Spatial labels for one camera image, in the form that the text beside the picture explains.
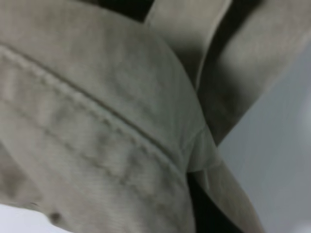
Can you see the khaki shorts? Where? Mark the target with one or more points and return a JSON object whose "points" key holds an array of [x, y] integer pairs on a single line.
{"points": [[111, 110]]}

